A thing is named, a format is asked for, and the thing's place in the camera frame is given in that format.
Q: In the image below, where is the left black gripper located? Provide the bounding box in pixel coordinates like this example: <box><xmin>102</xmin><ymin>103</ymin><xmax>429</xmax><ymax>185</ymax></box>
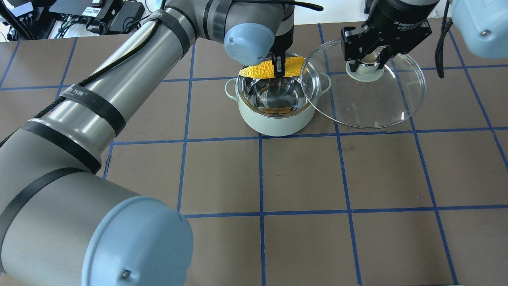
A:
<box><xmin>271</xmin><ymin>22</ymin><xmax>294</xmax><ymax>77</ymax></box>

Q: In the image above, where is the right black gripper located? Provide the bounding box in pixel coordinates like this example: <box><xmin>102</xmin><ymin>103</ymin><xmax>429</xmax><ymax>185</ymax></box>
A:
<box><xmin>341</xmin><ymin>0</ymin><xmax>439</xmax><ymax>69</ymax></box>

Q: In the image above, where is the yellow corn cob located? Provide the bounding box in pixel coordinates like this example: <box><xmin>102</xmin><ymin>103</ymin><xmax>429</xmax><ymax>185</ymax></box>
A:
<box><xmin>239</xmin><ymin>56</ymin><xmax>305</xmax><ymax>79</ymax></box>

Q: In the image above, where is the glass pot lid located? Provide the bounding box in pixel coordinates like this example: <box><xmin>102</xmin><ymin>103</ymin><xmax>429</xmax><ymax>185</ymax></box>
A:
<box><xmin>300</xmin><ymin>39</ymin><xmax>426</xmax><ymax>129</ymax></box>

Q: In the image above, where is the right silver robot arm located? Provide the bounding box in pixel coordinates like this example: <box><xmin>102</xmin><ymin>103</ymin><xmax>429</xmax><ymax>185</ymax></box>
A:
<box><xmin>341</xmin><ymin>0</ymin><xmax>508</xmax><ymax>82</ymax></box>

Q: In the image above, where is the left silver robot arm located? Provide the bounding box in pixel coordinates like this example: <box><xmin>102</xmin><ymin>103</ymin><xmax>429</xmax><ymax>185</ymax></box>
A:
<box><xmin>1</xmin><ymin>0</ymin><xmax>296</xmax><ymax>286</ymax></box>

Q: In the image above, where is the mint green cooking pot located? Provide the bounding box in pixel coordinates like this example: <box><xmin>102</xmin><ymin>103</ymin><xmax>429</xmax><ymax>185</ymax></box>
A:
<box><xmin>225</xmin><ymin>51</ymin><xmax>331</xmax><ymax>137</ymax></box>

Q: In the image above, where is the black power adapter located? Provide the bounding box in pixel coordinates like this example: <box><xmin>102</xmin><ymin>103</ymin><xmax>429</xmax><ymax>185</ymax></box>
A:
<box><xmin>106</xmin><ymin>1</ymin><xmax>145</xmax><ymax>35</ymax></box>

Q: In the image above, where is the brown paper table cover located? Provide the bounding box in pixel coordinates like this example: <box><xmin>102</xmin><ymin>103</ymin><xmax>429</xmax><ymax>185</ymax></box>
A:
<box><xmin>0</xmin><ymin>18</ymin><xmax>508</xmax><ymax>286</ymax></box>

